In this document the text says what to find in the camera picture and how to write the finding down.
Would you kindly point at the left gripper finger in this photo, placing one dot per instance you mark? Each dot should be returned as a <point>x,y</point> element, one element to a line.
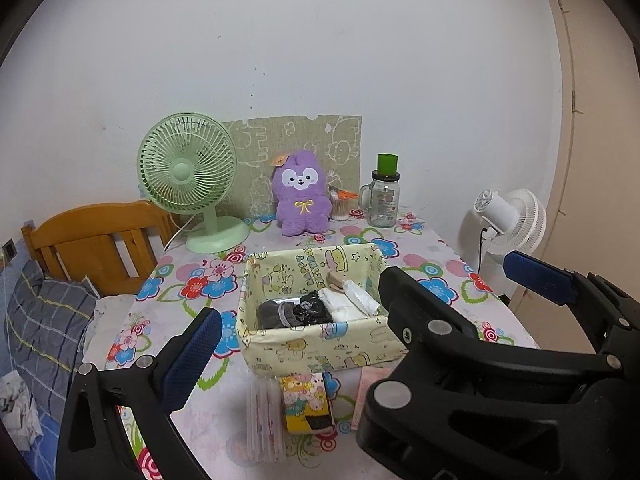
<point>92,443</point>

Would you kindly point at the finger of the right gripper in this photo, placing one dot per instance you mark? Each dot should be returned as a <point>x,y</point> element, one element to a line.
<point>415,313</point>
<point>590,297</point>

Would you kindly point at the white cloth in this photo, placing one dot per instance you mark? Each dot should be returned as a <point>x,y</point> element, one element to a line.
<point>339,306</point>

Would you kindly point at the black plastic bag roll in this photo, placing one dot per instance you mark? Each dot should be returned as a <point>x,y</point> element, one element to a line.
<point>311,310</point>

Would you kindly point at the yellow cartoon tissue pack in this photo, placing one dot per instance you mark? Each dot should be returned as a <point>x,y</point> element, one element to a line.
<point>307,408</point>

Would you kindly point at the grey drawstring pouch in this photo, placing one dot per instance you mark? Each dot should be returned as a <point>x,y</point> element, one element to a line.
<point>277,314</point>

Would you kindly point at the beige door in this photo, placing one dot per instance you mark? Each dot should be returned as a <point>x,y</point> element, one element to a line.
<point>557,85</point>

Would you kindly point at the white standing fan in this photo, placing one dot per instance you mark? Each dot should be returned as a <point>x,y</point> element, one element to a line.
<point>511,222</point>

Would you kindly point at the white crumpled bedding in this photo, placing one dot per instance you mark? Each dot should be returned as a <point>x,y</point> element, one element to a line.
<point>109,316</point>

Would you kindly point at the grey plaid pillow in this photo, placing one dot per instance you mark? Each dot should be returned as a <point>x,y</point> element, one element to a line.
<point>46,327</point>

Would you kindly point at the glass jar green lid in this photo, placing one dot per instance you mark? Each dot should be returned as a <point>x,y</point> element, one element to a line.
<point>379,198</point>

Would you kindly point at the clear plastic sleeve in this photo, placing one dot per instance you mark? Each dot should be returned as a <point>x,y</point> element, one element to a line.
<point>265,433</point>

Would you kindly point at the yellow cartoon fabric box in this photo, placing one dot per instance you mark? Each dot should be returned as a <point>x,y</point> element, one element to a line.
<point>292,273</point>

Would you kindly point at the floral tablecloth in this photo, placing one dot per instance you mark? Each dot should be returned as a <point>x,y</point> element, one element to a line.
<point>213,421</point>

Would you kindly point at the purple plush toy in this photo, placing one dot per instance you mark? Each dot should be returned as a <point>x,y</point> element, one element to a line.
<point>299,186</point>

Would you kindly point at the green desk fan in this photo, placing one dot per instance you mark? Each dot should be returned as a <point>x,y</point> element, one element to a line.
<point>186,165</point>

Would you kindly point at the wall socket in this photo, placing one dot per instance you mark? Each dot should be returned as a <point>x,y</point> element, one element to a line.
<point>9,250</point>

